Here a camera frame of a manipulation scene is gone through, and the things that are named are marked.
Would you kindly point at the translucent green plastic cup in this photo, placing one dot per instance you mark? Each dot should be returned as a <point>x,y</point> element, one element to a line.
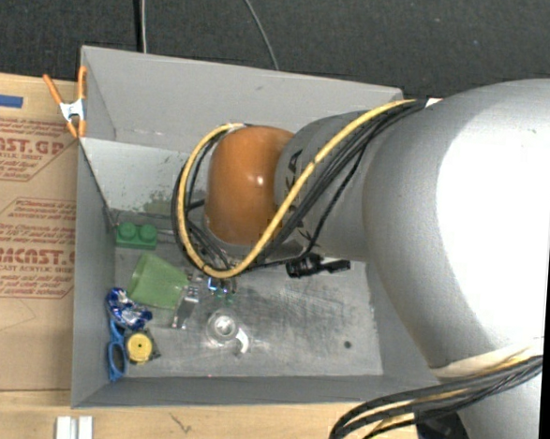
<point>155,280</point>

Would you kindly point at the green toy building brick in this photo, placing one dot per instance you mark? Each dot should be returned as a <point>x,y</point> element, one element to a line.
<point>136,236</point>

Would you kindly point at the brown cardboard board, red print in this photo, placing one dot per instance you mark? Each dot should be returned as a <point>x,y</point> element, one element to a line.
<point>24,243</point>

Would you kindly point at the grey metal bin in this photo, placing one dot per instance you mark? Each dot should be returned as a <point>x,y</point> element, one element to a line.
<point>296,318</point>

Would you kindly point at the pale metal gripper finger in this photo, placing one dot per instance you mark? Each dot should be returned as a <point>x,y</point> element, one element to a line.
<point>195,279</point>
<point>185,307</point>

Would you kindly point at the clear glass cup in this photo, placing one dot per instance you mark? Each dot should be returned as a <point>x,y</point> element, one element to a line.
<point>222,328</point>

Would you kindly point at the yellow disc on black base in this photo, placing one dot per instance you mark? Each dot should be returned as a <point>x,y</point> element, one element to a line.
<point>138,347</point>

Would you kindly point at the blue sunglasses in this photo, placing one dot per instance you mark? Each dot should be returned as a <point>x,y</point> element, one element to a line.
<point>116,355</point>

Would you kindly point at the black cylinder on white bracket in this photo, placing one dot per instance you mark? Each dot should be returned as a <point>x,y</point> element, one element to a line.
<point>307,267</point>

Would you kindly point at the crumpled blue foil wrapper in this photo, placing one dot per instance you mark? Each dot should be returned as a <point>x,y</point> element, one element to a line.
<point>125,309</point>

